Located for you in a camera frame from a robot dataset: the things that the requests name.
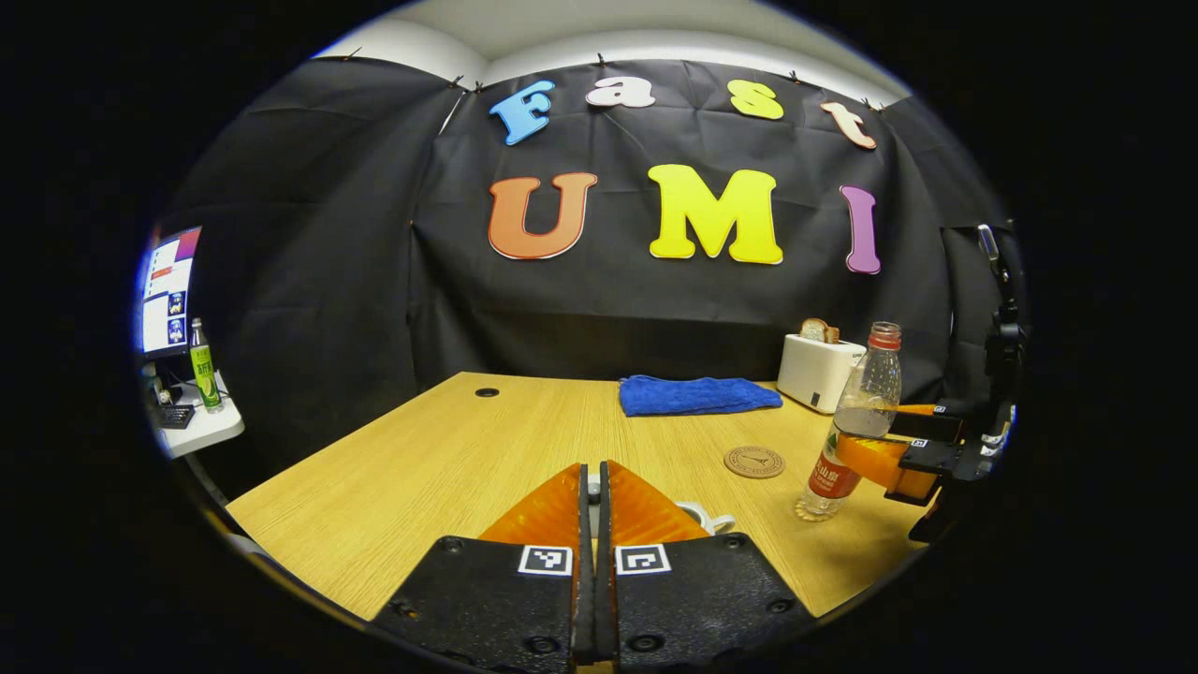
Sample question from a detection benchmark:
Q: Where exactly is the green glass bottle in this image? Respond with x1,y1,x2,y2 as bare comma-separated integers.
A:
188,317,226,416

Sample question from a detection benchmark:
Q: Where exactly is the white teacup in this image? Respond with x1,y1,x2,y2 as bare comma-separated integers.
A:
676,500,738,537

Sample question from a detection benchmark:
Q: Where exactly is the white toaster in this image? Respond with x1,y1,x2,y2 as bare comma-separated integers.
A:
776,333,868,416

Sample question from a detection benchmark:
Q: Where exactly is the blue towel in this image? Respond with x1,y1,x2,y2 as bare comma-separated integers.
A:
618,374,784,418

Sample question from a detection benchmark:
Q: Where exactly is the white side desk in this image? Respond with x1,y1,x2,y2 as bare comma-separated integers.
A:
144,368,247,461

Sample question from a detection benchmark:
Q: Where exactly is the clear plastic water bottle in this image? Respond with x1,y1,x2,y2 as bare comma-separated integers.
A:
795,321,905,523

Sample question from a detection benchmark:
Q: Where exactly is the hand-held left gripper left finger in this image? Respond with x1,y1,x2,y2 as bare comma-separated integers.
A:
373,462,597,674

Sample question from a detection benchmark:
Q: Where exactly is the black backdrop cloth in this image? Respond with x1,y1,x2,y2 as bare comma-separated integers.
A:
161,54,1028,474

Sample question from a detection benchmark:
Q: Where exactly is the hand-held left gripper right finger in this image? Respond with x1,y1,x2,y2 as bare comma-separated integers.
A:
596,459,817,674

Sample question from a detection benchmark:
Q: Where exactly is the computer monitor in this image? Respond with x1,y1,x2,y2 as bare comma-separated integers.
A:
139,226,203,362

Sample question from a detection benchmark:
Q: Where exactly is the round brown coaster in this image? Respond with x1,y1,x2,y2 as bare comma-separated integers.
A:
723,445,786,481

